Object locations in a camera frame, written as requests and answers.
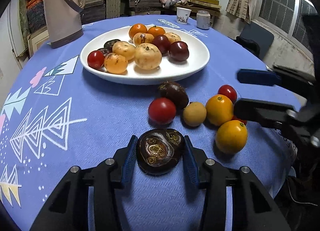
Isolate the yellow tomato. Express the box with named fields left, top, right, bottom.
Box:
left=215, top=120, right=248, bottom=155
left=206, top=94, right=233, bottom=127

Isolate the white oval plate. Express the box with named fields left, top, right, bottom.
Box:
left=80, top=26, right=210, bottom=85

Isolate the red cherry tomato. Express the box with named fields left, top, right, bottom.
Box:
left=232, top=116, right=247, bottom=125
left=217, top=84, right=238, bottom=103
left=148, top=97, right=176, bottom=124
left=87, top=50, right=105, bottom=69

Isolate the dark red plum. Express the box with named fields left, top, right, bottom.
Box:
left=169, top=41, right=189, bottom=62
left=152, top=35, right=171, bottom=54

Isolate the dark purple mangosteen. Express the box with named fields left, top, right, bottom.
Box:
left=98, top=48, right=112, bottom=57

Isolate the small silver can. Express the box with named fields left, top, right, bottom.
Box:
left=196, top=10, right=210, bottom=30

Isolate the white paper cup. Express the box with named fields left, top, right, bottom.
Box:
left=176, top=7, right=191, bottom=24

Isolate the small orange tangerine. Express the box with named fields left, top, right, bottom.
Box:
left=148, top=26, right=166, bottom=37

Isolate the large orange tangerine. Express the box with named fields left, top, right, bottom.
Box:
left=129, top=23, right=148, bottom=39

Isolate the speckled yellow fruit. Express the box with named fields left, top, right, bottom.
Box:
left=112, top=41, right=136, bottom=61
left=133, top=33, right=154, bottom=47

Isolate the large yellow passion fruit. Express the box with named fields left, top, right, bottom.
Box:
left=104, top=53, right=128, bottom=74

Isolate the small tan longan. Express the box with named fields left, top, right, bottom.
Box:
left=182, top=102, right=207, bottom=127

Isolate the dark blue chair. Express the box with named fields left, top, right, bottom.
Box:
left=234, top=22, right=274, bottom=60

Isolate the blue patterned tablecloth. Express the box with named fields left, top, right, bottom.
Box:
left=1, top=15, right=301, bottom=230

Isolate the yellow pear apple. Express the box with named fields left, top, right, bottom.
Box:
left=135, top=43, right=162, bottom=70

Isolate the cut dark mangosteen half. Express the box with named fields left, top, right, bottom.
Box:
left=136, top=129, right=185, bottom=176

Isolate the tan potato-like fruit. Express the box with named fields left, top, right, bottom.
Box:
left=164, top=33, right=181, bottom=44

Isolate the beige thermos jug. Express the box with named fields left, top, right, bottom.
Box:
left=43, top=0, right=85, bottom=49

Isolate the window with grid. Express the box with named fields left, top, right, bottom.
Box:
left=253, top=0, right=317, bottom=58

